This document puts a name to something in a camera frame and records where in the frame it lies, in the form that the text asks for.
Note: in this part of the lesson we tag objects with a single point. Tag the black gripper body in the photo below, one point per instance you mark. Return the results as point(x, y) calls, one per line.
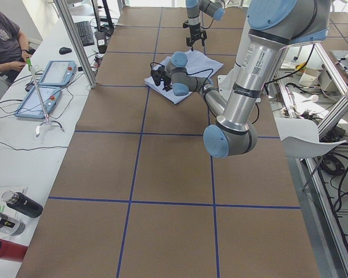
point(167, 81)
point(195, 30)

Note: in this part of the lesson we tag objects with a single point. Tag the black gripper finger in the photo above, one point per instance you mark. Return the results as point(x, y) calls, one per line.
point(167, 87)
point(190, 41)

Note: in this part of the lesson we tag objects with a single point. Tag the light blue striped shirt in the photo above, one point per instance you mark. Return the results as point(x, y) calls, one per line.
point(190, 71)

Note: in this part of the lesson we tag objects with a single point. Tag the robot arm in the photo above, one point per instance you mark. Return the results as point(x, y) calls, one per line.
point(194, 7)
point(272, 26)

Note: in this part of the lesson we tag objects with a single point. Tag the black keyboard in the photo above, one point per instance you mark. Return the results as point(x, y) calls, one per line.
point(85, 33)

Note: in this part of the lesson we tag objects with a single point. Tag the black computer mouse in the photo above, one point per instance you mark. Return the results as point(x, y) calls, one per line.
point(64, 50)

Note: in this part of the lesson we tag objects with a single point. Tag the far blue teach pendant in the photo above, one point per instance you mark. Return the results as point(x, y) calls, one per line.
point(58, 73)

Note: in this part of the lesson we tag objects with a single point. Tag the blue teach pendant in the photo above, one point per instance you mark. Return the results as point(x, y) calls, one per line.
point(58, 73)
point(31, 107)

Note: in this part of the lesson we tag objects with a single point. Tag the metal reach grabber stick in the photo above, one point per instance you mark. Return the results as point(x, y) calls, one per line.
point(46, 121)

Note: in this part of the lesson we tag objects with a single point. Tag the near blue teach pendant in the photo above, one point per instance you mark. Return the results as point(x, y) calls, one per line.
point(31, 107)

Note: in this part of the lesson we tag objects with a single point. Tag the seated person grey shirt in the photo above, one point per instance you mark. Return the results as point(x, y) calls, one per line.
point(14, 48)

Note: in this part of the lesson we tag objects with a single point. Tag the black water bottle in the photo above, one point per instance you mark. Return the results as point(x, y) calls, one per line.
point(22, 203)

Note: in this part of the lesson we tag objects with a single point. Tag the grey labelled bottle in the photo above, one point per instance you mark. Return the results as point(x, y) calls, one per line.
point(10, 225)

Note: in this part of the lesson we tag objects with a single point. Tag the red bottle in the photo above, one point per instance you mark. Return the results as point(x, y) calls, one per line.
point(11, 251)

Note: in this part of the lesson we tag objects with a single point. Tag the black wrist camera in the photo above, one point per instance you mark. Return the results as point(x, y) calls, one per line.
point(158, 75)

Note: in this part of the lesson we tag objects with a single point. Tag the grey aluminium frame post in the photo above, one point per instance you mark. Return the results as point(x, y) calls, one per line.
point(68, 22)

